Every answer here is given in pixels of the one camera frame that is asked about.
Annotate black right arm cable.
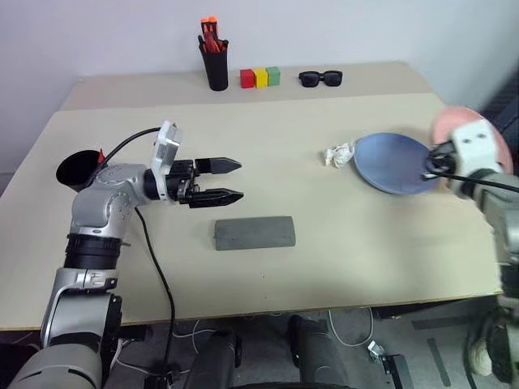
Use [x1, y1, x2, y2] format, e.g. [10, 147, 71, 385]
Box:
[425, 152, 519, 190]

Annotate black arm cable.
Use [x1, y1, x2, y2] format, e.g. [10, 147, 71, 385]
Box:
[425, 152, 519, 190]
[96, 127, 176, 378]

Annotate metal floor bracket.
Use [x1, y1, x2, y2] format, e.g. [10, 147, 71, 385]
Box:
[367, 340, 414, 389]

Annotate white sneaker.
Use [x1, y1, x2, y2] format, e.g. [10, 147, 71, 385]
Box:
[465, 323, 494, 376]

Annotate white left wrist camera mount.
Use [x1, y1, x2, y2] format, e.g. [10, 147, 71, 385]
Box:
[148, 120, 183, 202]

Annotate grey glasses case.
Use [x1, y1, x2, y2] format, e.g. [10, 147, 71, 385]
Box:
[212, 216, 298, 252]

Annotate black sunglasses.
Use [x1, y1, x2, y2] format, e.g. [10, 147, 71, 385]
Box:
[298, 71, 344, 88]

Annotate dark rounded shape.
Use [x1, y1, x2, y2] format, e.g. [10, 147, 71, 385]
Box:
[188, 330, 244, 389]
[286, 314, 350, 389]

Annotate black ribbed object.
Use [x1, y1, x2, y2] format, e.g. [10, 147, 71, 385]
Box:
[480, 80, 519, 131]

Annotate crumpled white paper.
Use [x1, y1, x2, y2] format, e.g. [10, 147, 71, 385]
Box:
[324, 140, 358, 169]

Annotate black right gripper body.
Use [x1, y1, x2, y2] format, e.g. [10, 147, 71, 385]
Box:
[430, 139, 458, 180]

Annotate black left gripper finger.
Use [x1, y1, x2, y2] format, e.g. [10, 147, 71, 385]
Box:
[194, 156, 243, 176]
[189, 187, 245, 210]

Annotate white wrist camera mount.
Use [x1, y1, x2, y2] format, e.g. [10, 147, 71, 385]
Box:
[148, 120, 183, 202]
[450, 119, 504, 179]

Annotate black table frame bar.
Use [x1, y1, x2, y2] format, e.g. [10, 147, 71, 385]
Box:
[371, 297, 500, 322]

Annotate pink plate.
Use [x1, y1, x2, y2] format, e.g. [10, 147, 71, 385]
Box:
[430, 105, 513, 175]

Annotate blue plate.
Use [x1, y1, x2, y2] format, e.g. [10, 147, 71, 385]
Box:
[353, 132, 441, 195]

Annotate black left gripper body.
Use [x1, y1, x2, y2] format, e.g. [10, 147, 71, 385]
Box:
[163, 159, 202, 210]

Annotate wide black pen cup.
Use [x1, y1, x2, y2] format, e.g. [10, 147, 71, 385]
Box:
[55, 148, 107, 194]

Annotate thin white floor cable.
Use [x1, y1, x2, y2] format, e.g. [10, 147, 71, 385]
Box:
[172, 318, 212, 346]

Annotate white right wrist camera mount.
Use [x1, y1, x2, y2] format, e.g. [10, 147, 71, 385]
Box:
[450, 119, 504, 179]

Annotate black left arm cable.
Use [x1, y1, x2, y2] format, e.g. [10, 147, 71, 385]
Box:
[96, 127, 176, 378]

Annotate tall black pen holder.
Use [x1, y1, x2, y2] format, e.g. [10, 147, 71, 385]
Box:
[201, 39, 230, 92]

